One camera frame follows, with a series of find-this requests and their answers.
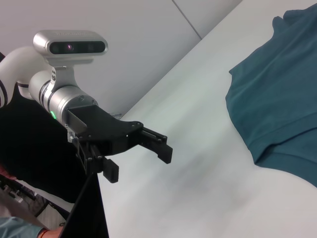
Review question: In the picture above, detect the black table side panel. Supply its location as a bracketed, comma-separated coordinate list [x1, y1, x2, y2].
[59, 172, 110, 238]

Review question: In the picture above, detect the silver camera mount bracket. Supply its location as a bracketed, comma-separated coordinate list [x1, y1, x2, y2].
[49, 64, 76, 93]

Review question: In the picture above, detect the black backdrop curtain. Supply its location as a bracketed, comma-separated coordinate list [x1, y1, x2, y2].
[0, 83, 100, 204]

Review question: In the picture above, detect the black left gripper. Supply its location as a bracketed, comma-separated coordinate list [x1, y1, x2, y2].
[64, 105, 174, 184]

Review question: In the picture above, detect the person's bare forearm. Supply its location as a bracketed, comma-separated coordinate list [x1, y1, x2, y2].
[37, 227, 64, 238]

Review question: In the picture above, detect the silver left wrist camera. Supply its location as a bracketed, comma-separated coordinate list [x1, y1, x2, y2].
[33, 30, 107, 67]

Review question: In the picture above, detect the person's teal sleeve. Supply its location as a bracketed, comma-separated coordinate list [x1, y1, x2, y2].
[0, 216, 43, 238]

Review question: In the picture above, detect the teal blue FREE t-shirt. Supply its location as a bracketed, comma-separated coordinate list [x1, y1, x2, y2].
[224, 3, 317, 188]

